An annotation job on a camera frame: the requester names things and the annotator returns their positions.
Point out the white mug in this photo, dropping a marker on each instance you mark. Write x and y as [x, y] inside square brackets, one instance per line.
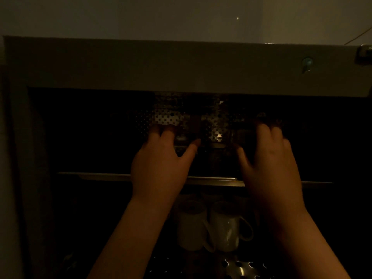
[190, 226]
[226, 226]

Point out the person's left hand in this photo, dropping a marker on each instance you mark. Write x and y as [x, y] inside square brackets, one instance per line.
[157, 171]

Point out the person's right hand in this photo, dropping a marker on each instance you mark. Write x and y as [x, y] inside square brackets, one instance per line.
[273, 177]

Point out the perforated metal tray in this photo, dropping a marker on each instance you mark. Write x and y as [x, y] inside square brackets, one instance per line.
[235, 267]

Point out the grey cabinet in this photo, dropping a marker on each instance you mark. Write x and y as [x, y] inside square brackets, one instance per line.
[174, 66]

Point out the person's right middle finger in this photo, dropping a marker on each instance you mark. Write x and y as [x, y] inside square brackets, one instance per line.
[277, 136]

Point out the person's right thumb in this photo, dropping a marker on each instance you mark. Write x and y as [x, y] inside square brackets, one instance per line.
[242, 156]

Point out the teal round knob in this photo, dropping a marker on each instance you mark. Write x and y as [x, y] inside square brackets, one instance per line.
[307, 63]

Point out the person's left thumb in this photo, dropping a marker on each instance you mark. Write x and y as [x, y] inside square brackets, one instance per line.
[190, 151]

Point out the metal shelf rail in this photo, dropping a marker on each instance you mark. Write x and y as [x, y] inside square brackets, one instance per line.
[96, 177]

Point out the person's right forearm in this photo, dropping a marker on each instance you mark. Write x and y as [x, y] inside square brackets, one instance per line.
[305, 246]

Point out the person's left middle finger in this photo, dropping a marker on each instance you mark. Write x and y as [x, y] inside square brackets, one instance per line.
[154, 133]

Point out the person's left forearm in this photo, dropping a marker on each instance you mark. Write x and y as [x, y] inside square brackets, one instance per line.
[136, 238]

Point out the perforated metal basket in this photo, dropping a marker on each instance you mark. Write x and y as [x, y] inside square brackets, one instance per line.
[167, 117]

